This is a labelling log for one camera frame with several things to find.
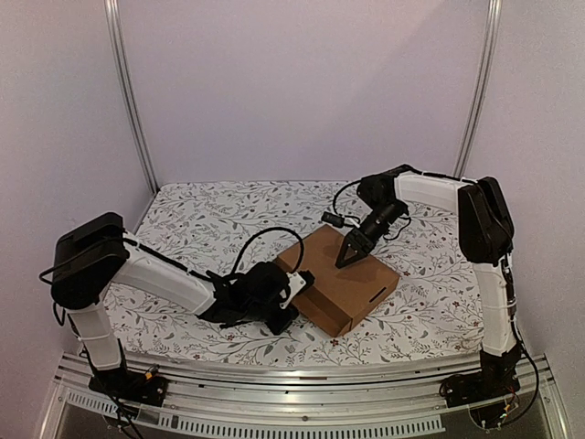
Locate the brown cardboard box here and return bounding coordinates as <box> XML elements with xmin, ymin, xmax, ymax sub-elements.
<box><xmin>292</xmin><ymin>225</ymin><xmax>399</xmax><ymax>337</ymax></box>

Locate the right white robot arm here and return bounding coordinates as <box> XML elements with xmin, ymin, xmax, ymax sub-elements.
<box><xmin>335</xmin><ymin>165</ymin><xmax>519</xmax><ymax>358</ymax></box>

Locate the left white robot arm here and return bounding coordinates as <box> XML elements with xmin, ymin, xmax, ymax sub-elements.
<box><xmin>38</xmin><ymin>212</ymin><xmax>312</xmax><ymax>397</ymax></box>

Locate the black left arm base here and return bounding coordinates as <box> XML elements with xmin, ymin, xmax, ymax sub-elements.
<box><xmin>89</xmin><ymin>359</ymin><xmax>169</xmax><ymax>407</ymax></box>

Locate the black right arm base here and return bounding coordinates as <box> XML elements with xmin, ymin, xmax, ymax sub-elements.
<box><xmin>439</xmin><ymin>348</ymin><xmax>521</xmax><ymax>407</ymax></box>

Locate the floral patterned table mat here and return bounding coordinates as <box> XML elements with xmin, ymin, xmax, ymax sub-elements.
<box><xmin>105</xmin><ymin>181</ymin><xmax>484</xmax><ymax>368</ymax></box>

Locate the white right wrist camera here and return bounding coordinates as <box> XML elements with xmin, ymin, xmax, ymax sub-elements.
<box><xmin>321</xmin><ymin>211</ymin><xmax>360</xmax><ymax>229</ymax></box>

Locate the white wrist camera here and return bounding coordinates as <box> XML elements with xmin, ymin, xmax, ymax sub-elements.
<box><xmin>279</xmin><ymin>271</ymin><xmax>314</xmax><ymax>309</ymax></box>
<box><xmin>321</xmin><ymin>211</ymin><xmax>360</xmax><ymax>229</ymax></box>

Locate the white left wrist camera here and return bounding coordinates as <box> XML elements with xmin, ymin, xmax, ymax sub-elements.
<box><xmin>279</xmin><ymin>271</ymin><xmax>314</xmax><ymax>309</ymax></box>

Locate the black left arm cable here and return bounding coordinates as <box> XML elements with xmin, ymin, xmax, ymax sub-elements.
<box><xmin>232</xmin><ymin>227</ymin><xmax>305</xmax><ymax>280</ymax></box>

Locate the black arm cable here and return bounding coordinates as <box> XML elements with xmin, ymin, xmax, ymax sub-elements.
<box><xmin>332</xmin><ymin>178</ymin><xmax>365</xmax><ymax>219</ymax></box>
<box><xmin>232</xmin><ymin>227</ymin><xmax>305</xmax><ymax>280</ymax></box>

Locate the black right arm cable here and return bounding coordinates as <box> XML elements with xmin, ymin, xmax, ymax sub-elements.
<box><xmin>332</xmin><ymin>178</ymin><xmax>365</xmax><ymax>219</ymax></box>

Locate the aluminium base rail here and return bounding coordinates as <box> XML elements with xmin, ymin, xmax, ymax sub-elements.
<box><xmin>38</xmin><ymin>351</ymin><xmax>557</xmax><ymax>439</ymax></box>

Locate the right aluminium frame post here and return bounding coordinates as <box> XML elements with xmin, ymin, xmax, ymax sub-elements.
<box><xmin>452</xmin><ymin>0</ymin><xmax>503</xmax><ymax>178</ymax></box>

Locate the aluminium frame post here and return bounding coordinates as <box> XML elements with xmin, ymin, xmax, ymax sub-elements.
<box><xmin>452</xmin><ymin>0</ymin><xmax>503</xmax><ymax>178</ymax></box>
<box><xmin>104</xmin><ymin>0</ymin><xmax>160</xmax><ymax>196</ymax></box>

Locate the left aluminium frame post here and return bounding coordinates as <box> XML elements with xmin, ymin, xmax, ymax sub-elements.
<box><xmin>104</xmin><ymin>0</ymin><xmax>160</xmax><ymax>196</ymax></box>

